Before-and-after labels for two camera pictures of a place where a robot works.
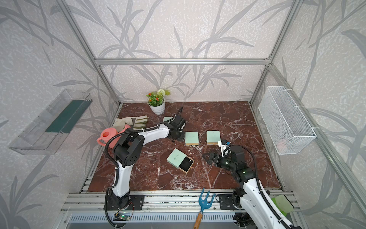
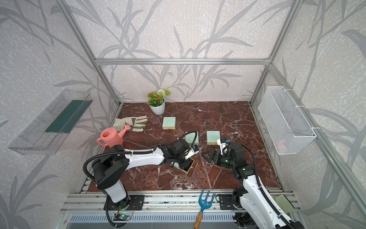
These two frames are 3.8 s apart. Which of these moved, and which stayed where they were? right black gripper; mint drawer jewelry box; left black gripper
Moved: left black gripper
Stayed: right black gripper; mint drawer jewelry box
